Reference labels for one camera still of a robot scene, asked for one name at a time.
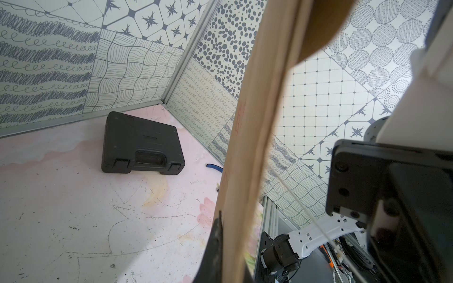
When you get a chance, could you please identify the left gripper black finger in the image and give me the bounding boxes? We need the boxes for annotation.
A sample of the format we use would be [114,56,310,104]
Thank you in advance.
[193,211,223,283]

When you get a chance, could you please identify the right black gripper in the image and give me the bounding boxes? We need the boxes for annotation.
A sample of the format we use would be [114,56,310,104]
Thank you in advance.
[326,139,453,283]

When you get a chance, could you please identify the black plastic tool case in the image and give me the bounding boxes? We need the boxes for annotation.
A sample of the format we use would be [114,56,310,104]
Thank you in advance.
[101,112,185,175]

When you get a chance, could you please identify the blue handled pliers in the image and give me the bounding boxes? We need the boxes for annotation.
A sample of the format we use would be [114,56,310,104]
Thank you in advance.
[206,163,223,173]

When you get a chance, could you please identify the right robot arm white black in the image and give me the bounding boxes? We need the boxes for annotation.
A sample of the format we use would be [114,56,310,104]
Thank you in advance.
[261,140,453,283]

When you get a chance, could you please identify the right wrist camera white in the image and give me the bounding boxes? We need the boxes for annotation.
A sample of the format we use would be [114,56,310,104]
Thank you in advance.
[376,1,453,152]

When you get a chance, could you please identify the brown kraft file bag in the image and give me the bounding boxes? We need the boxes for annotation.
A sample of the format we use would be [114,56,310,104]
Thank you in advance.
[205,1,354,283]

